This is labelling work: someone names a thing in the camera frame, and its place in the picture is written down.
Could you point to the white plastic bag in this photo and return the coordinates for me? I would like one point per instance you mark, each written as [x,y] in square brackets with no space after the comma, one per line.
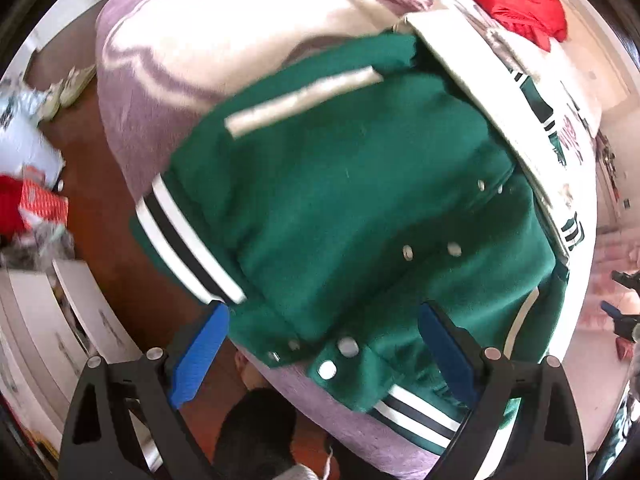
[22,135]

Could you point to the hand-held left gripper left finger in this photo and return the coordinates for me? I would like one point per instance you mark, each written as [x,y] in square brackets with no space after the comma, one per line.
[200,355]

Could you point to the dark green patterned cloth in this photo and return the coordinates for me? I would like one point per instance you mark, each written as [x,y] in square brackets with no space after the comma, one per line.
[622,430]

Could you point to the red cloth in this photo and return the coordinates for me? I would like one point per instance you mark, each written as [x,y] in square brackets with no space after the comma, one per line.
[9,207]

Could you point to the purple floral blanket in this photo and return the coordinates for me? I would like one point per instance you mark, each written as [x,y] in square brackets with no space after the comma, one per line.
[150,60]

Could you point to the pink floral cloth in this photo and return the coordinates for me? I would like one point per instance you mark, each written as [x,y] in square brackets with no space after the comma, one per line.
[615,255]

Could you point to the grey plastic wrapping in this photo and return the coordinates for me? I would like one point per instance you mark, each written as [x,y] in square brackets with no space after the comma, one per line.
[37,247]

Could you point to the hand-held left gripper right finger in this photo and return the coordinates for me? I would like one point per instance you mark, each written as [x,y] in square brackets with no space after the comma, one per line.
[450,355]

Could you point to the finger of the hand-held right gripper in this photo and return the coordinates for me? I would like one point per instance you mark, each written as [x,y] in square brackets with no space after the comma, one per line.
[627,280]
[612,312]

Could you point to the green varsity jacket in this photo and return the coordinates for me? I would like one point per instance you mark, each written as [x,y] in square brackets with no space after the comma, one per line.
[325,185]

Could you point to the person's bare foot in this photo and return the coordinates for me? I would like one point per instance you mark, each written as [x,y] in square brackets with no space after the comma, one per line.
[247,372]

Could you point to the person's dark trouser leg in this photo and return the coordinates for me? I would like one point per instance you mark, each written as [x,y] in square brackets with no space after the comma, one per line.
[255,435]

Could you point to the white sneaker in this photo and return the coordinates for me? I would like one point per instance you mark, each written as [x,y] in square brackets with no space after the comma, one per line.
[50,102]
[77,82]

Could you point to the white cabinet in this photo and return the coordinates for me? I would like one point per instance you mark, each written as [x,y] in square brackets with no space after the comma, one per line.
[45,340]

